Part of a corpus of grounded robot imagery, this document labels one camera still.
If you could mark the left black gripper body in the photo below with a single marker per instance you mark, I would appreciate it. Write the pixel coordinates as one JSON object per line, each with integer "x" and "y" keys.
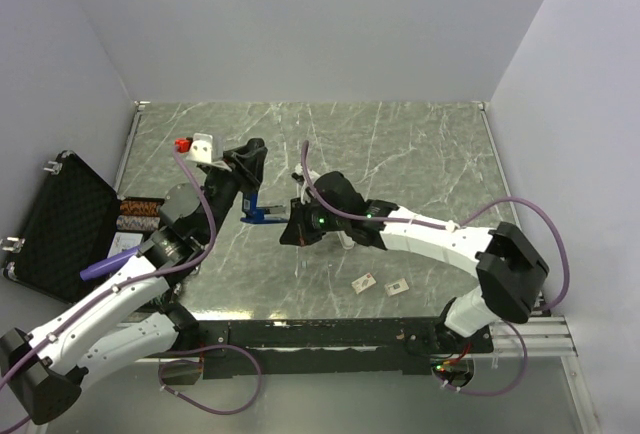
{"x": 221, "y": 187}

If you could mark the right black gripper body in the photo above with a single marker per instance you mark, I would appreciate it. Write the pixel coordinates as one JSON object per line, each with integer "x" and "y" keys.
{"x": 316, "y": 213}

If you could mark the blue black stapler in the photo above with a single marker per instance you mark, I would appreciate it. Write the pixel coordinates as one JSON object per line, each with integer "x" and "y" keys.
{"x": 256, "y": 214}

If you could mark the white stapler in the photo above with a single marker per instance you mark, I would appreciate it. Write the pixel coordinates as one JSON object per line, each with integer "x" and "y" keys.
{"x": 346, "y": 242}

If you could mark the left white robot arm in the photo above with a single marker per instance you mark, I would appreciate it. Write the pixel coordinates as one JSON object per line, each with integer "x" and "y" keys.
{"x": 48, "y": 368}

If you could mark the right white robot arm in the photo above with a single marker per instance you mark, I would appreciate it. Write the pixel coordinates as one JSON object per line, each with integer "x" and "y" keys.
{"x": 508, "y": 269}

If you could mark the staple box with red mark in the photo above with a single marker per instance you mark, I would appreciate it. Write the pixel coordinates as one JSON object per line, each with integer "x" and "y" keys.
{"x": 363, "y": 282}

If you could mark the orange patterned tape roll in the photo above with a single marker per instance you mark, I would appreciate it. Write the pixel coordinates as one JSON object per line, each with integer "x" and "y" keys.
{"x": 143, "y": 207}

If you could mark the small white staple box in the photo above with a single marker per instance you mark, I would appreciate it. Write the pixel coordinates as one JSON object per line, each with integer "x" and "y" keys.
{"x": 396, "y": 287}

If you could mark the purple pen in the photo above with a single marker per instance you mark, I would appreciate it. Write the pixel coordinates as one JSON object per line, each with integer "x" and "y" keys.
{"x": 108, "y": 265}

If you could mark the black foam-lined case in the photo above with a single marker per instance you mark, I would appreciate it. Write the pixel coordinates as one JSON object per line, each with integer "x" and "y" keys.
{"x": 72, "y": 225}

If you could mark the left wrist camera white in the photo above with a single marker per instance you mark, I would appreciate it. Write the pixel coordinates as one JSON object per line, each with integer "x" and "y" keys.
{"x": 204, "y": 149}

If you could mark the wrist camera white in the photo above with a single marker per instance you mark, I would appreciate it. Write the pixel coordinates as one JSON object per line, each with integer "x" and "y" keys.
{"x": 204, "y": 149}
{"x": 298, "y": 176}

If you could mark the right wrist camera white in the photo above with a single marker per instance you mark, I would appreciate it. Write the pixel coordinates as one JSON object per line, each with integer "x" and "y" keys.
{"x": 298, "y": 176}

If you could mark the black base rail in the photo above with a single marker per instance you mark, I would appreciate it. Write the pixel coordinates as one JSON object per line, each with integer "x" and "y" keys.
{"x": 229, "y": 348}

